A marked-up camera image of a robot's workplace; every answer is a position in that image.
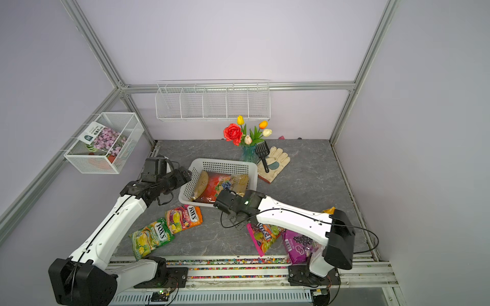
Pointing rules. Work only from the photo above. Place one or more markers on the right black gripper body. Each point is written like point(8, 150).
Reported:
point(233, 220)

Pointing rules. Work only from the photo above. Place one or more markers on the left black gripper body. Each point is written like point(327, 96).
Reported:
point(171, 182)

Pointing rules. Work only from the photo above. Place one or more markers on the pink fruit ball candy bag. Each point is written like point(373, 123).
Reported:
point(263, 236)

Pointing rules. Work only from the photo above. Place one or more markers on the gold red candy bag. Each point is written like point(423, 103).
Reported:
point(211, 184)

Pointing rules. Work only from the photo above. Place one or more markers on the white plastic perforated basket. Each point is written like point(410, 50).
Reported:
point(218, 166)

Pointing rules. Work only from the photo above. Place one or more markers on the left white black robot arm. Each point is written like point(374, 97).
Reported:
point(83, 278)

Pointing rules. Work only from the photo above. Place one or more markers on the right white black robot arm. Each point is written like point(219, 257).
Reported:
point(334, 232)

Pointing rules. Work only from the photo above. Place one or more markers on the orange Fox's candy bag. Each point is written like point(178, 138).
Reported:
point(183, 218)

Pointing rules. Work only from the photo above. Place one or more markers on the beige work glove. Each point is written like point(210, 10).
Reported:
point(276, 161)

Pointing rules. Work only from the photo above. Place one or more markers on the green Fox's candy bag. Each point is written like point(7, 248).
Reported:
point(145, 241)

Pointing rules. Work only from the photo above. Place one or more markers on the purple candy bag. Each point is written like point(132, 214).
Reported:
point(299, 247)

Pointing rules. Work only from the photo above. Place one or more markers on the flower seed packet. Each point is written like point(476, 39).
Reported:
point(99, 138)

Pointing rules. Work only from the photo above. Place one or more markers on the artificial flower bouquet in vase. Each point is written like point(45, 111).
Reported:
point(247, 138)

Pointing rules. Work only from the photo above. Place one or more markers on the yellow orange candy bag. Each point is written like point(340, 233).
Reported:
point(330, 211)

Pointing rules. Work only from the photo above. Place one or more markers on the white wire side basket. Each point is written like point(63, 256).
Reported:
point(87, 162)

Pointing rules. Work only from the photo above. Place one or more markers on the aluminium front rail frame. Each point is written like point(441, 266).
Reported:
point(249, 279)

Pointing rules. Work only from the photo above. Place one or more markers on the white wire wall shelf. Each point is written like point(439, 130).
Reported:
point(212, 100)

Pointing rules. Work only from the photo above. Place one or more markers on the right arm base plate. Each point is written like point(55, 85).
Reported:
point(300, 275)

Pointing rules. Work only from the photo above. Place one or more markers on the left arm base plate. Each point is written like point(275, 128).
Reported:
point(172, 277)

